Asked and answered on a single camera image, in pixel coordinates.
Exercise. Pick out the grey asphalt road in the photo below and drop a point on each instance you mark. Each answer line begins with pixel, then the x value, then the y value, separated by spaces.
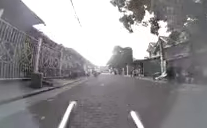
pixel 107 96

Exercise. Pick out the metal lattice fence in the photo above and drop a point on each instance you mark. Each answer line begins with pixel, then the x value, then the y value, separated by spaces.
pixel 21 55

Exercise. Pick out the large dark tree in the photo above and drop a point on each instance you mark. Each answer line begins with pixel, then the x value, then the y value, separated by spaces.
pixel 177 20

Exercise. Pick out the grey box on pavement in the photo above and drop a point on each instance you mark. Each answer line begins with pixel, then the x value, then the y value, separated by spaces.
pixel 36 80

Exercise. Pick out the building with gabled roof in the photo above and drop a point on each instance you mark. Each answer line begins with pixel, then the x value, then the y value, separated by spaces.
pixel 164 56

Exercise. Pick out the grey concrete pavement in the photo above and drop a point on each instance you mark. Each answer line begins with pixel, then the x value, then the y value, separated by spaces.
pixel 14 90

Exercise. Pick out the robot's own part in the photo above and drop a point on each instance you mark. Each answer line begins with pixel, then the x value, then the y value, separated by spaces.
pixel 67 115
pixel 136 119

